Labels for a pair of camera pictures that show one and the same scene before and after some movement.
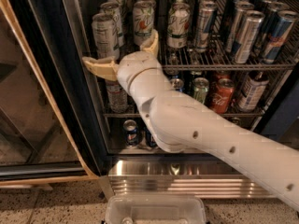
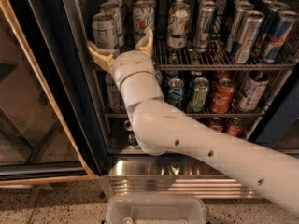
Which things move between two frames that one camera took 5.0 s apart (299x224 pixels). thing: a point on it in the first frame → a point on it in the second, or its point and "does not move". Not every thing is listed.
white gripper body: x=135 y=66 does not move
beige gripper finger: x=105 y=67 → x=103 y=56
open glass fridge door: x=51 y=130 does not move
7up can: x=105 y=35 does not move
